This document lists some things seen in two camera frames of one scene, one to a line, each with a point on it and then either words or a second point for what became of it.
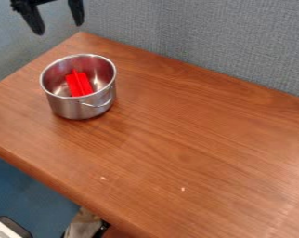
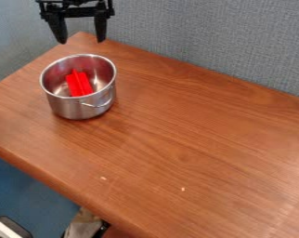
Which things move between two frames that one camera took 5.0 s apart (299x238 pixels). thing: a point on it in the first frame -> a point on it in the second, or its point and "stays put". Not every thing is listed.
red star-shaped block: [79, 83] stays put
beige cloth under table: [84, 224] stays put
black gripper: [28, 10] -> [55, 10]
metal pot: [87, 106] stays put
